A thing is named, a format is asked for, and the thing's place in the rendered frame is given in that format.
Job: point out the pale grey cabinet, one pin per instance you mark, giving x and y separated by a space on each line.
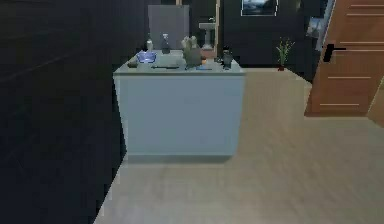
180 113

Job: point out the blue flat utensil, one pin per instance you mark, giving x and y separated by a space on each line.
203 68

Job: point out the black knife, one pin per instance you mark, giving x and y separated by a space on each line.
165 67

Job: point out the blue glass bowl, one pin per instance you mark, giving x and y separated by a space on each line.
146 57

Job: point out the small dark dish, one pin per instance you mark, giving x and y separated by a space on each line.
132 64

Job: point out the small grey shaker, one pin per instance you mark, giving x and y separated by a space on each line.
149 45

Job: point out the green potted house plant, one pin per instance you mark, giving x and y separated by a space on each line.
283 53

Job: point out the brown wooden room door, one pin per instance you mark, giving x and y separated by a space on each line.
350 60

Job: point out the grey pedestal sink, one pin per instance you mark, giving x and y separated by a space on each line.
207 32

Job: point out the framed wall picture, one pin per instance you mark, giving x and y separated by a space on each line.
259 7

